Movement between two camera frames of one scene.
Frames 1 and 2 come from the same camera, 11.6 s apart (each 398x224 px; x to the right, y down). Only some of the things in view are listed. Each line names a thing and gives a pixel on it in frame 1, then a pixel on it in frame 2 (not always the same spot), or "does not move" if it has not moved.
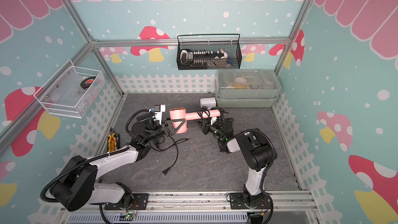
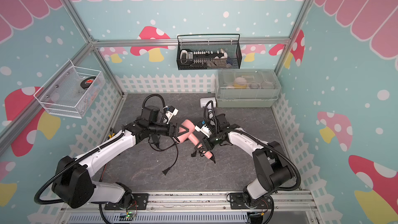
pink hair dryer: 180,113 to 189,126
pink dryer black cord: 215,114 to 193,154
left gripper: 168,127 does not move
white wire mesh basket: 68,94 does not move
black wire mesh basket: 211,51 does not move
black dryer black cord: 165,171 does not move
